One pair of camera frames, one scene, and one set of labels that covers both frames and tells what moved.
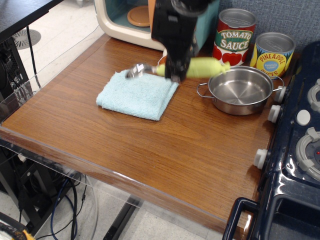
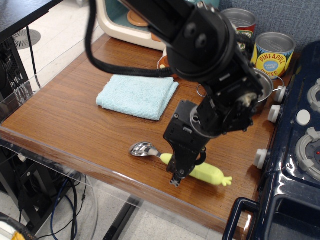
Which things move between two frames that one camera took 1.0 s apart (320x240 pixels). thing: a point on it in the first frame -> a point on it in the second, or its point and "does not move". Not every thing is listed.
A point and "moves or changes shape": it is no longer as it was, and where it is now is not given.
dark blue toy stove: x=287 y=206 does not move
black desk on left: x=16 y=15 does not move
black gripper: x=176 y=30 -> x=187 y=144
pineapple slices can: x=272 y=52 does not move
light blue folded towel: x=147 y=97 does not move
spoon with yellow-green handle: x=198 y=67 moves or changes shape
